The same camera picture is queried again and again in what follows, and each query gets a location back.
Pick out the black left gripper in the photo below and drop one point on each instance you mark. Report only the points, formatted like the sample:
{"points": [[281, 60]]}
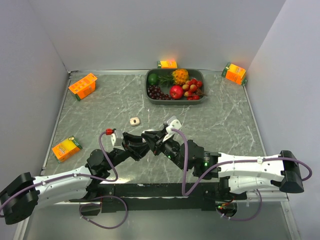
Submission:
{"points": [[135, 150]]}

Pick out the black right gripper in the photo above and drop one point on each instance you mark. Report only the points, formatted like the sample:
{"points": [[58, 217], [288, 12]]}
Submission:
{"points": [[157, 135]]}

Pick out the white earbuds charging case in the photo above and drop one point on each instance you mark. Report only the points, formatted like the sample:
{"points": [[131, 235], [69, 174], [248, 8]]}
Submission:
{"points": [[148, 131]]}

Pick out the pink earbuds charging case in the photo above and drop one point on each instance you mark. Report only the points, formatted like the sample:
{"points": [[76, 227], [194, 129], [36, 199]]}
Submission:
{"points": [[135, 121]]}

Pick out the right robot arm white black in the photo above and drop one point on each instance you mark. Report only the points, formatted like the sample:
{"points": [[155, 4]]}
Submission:
{"points": [[236, 174]]}

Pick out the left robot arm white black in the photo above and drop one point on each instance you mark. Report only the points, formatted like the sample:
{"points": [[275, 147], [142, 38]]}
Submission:
{"points": [[26, 192]]}

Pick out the dark purple grape bunch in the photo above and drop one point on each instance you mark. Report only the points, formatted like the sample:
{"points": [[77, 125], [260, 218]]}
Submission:
{"points": [[154, 92]]}

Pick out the red apple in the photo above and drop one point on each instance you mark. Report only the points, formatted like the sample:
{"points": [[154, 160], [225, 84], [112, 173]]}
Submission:
{"points": [[176, 92]]}

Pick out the dark grey fruit tray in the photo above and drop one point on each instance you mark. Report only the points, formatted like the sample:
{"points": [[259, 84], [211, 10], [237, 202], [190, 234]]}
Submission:
{"points": [[193, 73]]}

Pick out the green lime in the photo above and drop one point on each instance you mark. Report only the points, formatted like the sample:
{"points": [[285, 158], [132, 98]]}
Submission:
{"points": [[153, 79]]}

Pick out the orange juice box near left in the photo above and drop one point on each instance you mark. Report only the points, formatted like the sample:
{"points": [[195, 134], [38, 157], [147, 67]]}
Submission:
{"points": [[66, 149]]}

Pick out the orange juice box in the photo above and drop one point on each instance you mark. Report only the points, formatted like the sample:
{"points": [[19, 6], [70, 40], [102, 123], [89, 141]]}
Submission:
{"points": [[66, 149], [83, 87], [235, 74], [171, 64]]}

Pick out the small pineapple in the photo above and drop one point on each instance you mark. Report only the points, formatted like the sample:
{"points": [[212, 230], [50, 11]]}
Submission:
{"points": [[177, 77]]}

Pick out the orange juice box far left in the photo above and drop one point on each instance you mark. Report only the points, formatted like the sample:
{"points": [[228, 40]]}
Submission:
{"points": [[83, 87]]}

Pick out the orange juice box back centre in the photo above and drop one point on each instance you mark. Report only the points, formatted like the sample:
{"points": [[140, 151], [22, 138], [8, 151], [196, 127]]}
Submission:
{"points": [[171, 64]]}

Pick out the orange juice box far right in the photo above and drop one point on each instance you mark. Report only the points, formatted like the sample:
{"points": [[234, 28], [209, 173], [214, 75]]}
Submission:
{"points": [[235, 74]]}

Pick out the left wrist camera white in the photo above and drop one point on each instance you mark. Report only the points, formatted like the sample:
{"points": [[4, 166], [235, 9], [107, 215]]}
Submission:
{"points": [[116, 136]]}

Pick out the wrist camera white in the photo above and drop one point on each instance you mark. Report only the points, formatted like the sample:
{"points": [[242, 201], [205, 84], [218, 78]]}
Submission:
{"points": [[170, 124], [116, 136]]}

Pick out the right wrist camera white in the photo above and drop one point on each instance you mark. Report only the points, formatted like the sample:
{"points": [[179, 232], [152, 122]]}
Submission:
{"points": [[170, 124]]}

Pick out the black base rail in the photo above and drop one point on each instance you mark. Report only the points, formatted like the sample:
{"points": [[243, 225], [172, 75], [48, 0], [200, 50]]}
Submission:
{"points": [[163, 196]]}

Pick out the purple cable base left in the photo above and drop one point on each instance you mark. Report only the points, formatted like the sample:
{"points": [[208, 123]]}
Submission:
{"points": [[93, 204]]}

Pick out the purple cable base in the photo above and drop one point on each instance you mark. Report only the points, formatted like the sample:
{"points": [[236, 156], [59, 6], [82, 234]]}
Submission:
{"points": [[93, 204], [223, 216]]}

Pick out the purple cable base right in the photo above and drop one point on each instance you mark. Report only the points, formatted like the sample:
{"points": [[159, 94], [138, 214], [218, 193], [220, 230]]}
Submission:
{"points": [[223, 216]]}

